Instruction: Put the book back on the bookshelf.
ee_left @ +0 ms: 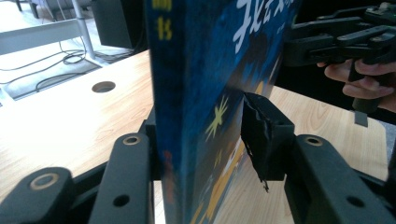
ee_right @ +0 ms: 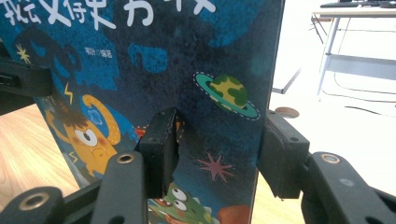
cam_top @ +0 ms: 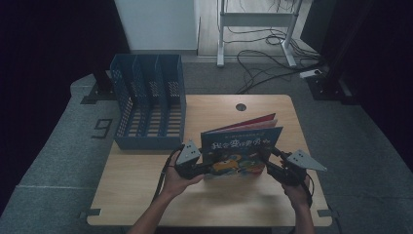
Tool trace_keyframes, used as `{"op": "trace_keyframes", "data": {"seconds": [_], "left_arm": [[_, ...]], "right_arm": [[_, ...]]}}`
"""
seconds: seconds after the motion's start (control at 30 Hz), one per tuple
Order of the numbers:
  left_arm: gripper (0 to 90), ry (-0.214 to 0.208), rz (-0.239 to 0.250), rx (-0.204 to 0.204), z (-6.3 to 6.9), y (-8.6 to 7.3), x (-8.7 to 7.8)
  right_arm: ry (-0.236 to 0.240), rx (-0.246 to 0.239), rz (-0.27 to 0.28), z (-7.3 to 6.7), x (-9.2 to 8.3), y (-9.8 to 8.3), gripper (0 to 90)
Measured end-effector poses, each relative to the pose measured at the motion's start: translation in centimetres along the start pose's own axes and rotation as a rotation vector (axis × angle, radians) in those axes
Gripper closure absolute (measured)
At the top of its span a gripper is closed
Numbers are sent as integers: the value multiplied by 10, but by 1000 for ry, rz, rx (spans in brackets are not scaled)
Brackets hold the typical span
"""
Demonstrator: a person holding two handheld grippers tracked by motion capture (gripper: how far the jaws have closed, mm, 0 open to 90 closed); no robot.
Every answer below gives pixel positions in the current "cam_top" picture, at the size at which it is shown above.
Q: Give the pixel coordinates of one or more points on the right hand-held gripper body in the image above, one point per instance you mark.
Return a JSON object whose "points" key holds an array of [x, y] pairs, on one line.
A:
{"points": [[293, 172]]}

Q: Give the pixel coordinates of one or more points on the person's left hand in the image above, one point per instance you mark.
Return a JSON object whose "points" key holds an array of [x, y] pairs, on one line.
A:
{"points": [[173, 183]]}

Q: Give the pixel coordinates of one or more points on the white metal desk frame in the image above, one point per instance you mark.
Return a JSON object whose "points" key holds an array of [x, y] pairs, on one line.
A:
{"points": [[256, 19]]}

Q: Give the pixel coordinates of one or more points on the white panel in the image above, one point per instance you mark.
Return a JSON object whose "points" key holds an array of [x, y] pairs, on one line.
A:
{"points": [[156, 26]]}

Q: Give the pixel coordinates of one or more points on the blue cartoon picture book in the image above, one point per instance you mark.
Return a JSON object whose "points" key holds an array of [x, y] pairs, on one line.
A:
{"points": [[240, 149]]}

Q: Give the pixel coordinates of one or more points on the person's right hand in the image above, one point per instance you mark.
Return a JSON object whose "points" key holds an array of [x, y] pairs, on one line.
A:
{"points": [[297, 195]]}

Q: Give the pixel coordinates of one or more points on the blue perforated file rack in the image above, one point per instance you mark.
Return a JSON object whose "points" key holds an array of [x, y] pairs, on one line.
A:
{"points": [[149, 139]]}

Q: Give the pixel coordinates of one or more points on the white power strip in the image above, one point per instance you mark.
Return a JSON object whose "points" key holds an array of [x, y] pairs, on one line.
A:
{"points": [[310, 73]]}

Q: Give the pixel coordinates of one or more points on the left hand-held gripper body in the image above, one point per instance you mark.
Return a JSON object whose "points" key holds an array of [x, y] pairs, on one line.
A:
{"points": [[188, 156]]}

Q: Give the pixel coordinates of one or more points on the black stand base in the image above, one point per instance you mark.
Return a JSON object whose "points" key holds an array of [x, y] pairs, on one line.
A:
{"points": [[324, 89], [99, 94]]}

